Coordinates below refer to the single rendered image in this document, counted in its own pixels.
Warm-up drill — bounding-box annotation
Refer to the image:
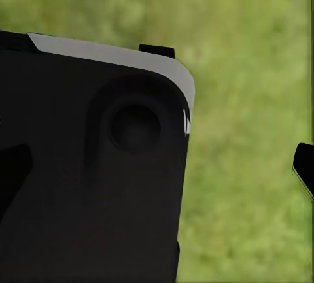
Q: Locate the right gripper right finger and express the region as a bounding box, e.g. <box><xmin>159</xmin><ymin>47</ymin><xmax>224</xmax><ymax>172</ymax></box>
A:
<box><xmin>293</xmin><ymin>143</ymin><xmax>314</xmax><ymax>196</ymax></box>

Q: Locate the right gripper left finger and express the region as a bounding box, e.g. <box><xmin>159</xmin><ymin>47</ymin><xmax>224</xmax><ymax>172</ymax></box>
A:
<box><xmin>0</xmin><ymin>143</ymin><xmax>34</xmax><ymax>221</ymax></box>

